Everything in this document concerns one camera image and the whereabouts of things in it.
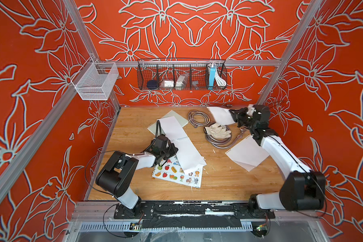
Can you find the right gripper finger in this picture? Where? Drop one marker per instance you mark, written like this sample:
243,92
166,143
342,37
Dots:
234,113
242,122

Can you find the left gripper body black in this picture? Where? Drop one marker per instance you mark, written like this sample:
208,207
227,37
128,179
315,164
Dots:
168,152

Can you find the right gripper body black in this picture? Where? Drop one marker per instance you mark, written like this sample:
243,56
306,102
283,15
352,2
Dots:
250,125

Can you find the teal steno notes notebook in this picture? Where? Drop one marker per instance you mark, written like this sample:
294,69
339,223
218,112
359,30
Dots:
188,156

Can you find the torn white notebook page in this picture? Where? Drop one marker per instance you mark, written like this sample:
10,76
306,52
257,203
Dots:
247,154

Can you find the white sticker picture notebook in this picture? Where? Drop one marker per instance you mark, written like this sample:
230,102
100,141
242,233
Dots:
172,171

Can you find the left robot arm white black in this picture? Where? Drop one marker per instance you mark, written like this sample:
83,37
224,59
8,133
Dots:
116,175

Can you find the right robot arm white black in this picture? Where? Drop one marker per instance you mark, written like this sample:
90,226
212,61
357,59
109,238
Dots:
303,189

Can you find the beige work glove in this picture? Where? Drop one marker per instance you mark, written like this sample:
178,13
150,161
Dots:
218,132

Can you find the light blue box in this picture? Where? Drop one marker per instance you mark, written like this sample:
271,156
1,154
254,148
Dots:
212,72

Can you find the clear plastic bag in basket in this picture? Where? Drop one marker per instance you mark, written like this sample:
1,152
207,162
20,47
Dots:
181,82

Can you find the dark round object in basket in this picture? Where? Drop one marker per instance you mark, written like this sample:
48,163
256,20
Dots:
152,85

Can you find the white small box in basket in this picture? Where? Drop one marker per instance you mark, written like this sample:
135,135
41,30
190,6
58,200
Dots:
167,84

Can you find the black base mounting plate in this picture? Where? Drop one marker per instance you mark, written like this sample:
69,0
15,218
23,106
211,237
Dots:
197,215

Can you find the black wire wall basket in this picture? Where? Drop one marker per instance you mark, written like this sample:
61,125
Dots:
171,68

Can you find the white wire basket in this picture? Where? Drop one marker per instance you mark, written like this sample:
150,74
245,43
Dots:
96,86

